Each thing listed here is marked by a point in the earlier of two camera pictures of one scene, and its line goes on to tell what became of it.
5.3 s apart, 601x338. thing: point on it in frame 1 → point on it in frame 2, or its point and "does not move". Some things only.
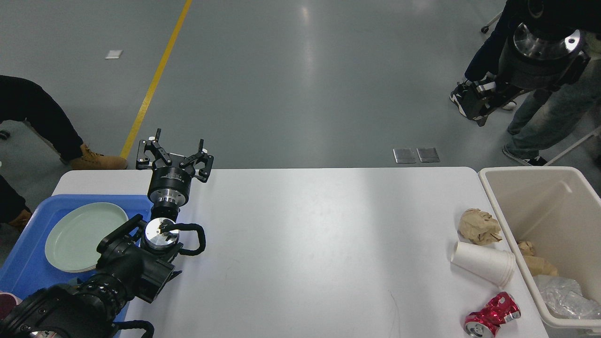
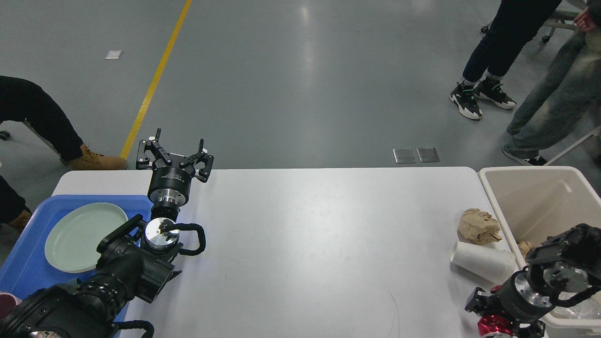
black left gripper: [170, 185] does not move
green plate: [72, 238] does not move
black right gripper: [540, 58] → [526, 295]
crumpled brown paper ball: [479, 227] does not move
